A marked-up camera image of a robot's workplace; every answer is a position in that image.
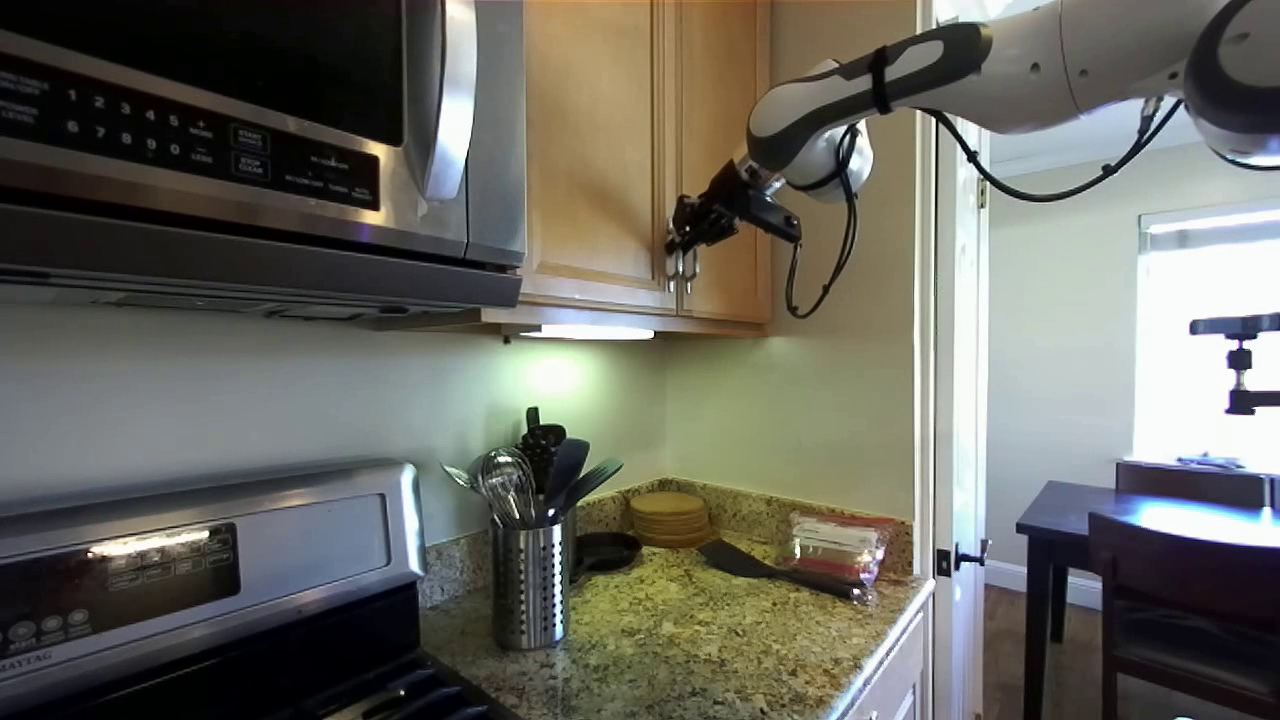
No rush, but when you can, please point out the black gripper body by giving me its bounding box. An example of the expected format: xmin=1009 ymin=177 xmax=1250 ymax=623
xmin=665 ymin=161 xmax=798 ymax=257

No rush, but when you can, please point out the wooden cupboard door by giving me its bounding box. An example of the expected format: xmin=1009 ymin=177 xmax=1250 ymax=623
xmin=676 ymin=0 xmax=771 ymax=329
xmin=523 ymin=0 xmax=667 ymax=311

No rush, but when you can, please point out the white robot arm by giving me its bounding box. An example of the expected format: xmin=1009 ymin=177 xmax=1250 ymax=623
xmin=667 ymin=0 xmax=1280 ymax=257

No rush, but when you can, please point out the under-cabinet light strip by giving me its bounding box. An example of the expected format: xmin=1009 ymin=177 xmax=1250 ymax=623
xmin=520 ymin=324 xmax=654 ymax=346

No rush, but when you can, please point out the clear plastic food container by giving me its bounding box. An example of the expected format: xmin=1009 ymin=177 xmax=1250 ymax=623
xmin=787 ymin=517 xmax=888 ymax=590

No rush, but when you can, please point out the steel utensil holder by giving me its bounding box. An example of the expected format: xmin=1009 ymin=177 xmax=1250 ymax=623
xmin=490 ymin=522 xmax=573 ymax=651

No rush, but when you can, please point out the dark wooden dining table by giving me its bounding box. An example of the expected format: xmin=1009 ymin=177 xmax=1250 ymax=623
xmin=1014 ymin=482 xmax=1280 ymax=720

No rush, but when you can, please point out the dark wooden chair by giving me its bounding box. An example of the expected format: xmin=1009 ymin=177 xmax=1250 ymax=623
xmin=1089 ymin=511 xmax=1280 ymax=720

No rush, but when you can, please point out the stainless steel gas stove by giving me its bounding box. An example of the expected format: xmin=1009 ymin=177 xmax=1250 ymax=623
xmin=0 ymin=462 xmax=516 ymax=720

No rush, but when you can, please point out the stainless steel microwave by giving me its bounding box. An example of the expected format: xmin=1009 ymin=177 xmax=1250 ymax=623
xmin=0 ymin=0 xmax=526 ymax=315

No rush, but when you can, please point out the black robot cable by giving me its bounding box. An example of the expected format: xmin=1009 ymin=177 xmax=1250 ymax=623
xmin=781 ymin=106 xmax=1193 ymax=324

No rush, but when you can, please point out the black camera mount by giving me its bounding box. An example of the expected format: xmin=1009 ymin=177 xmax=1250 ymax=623
xmin=1187 ymin=311 xmax=1280 ymax=415

